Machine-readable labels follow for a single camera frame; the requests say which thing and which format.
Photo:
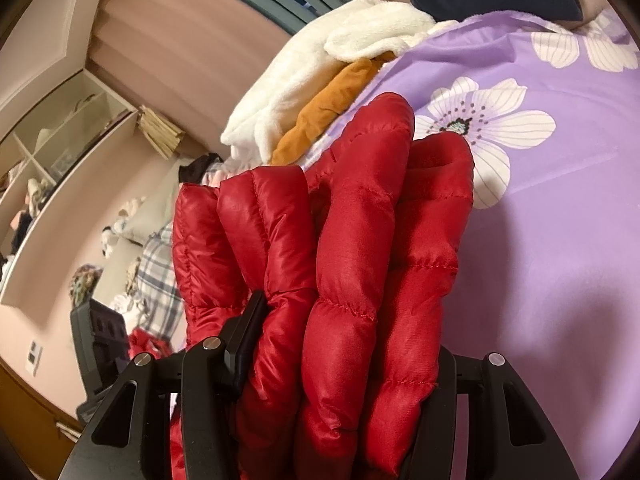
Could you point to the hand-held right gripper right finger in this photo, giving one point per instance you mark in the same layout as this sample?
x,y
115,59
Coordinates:
x,y
445,410

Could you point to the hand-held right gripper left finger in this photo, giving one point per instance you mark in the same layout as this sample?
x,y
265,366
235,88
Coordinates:
x,y
245,340

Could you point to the red puffer jacket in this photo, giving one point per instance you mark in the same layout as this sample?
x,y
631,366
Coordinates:
x,y
350,260

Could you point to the red patterned cloth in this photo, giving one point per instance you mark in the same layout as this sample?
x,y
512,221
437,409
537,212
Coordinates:
x,y
147,345

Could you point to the floral patterned cloth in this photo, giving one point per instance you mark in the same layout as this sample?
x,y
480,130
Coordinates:
x,y
85,285

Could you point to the plaid cloth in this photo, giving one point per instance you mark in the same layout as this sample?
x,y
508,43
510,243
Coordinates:
x,y
160,280

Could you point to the panda plush toy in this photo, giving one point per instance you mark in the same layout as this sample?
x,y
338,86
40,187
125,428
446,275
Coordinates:
x,y
111,242

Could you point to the pink cloth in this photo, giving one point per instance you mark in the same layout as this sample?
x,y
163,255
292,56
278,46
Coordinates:
x,y
217,180

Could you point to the white shelf unit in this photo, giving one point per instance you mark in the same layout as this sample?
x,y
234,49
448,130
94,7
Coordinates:
x,y
75,170

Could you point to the black cloth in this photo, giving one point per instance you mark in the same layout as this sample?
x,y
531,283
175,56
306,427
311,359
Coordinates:
x,y
200,167

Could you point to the purple floral bedsheet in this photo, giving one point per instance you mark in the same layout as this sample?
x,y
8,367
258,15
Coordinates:
x,y
550,260

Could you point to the white fleece garment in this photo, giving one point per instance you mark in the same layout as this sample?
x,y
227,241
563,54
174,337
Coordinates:
x,y
280,85

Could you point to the pinkish brown curtain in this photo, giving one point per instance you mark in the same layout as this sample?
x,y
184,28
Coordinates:
x,y
175,60

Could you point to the white wall socket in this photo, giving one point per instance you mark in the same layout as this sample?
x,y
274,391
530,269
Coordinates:
x,y
34,357

